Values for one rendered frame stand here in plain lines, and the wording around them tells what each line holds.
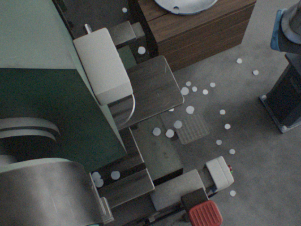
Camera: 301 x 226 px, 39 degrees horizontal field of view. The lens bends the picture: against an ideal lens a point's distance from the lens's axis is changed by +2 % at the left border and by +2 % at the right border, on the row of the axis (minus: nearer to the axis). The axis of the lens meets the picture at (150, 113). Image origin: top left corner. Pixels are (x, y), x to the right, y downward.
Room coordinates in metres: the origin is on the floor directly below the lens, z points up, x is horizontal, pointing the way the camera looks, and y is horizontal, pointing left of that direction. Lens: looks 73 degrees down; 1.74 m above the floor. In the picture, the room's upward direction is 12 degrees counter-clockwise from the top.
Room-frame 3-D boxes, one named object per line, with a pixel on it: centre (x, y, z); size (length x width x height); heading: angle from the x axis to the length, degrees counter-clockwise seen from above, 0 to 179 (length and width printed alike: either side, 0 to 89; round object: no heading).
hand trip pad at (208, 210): (0.03, -0.07, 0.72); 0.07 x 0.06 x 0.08; 102
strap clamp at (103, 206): (0.14, 0.18, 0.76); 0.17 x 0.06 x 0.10; 12
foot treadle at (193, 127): (0.33, 0.09, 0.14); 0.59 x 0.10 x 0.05; 102
